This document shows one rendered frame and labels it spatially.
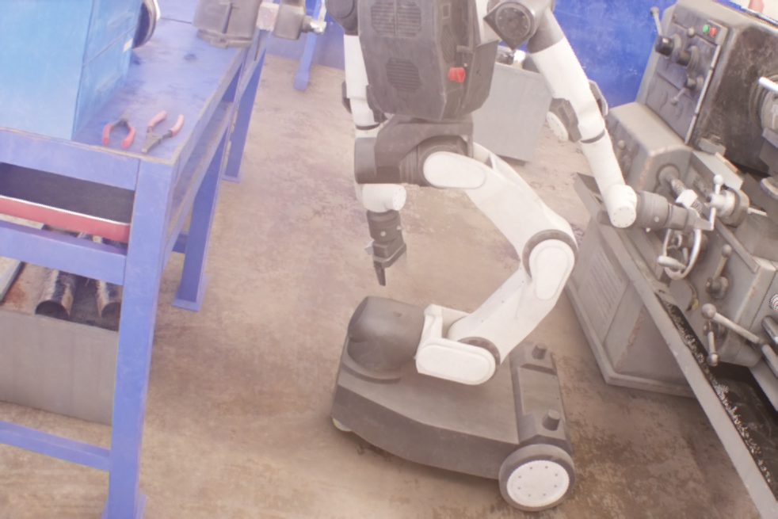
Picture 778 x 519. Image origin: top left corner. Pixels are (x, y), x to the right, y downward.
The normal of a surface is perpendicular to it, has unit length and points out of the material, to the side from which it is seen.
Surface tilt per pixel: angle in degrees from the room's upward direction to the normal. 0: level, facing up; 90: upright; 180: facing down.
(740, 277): 90
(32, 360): 90
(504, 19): 109
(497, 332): 90
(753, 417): 0
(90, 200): 0
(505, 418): 0
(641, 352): 90
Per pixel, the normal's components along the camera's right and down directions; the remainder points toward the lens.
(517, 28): -0.45, 0.57
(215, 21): 0.06, 0.41
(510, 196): 0.21, 0.69
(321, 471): 0.25, -0.87
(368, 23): -0.54, 0.36
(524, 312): -0.12, 0.75
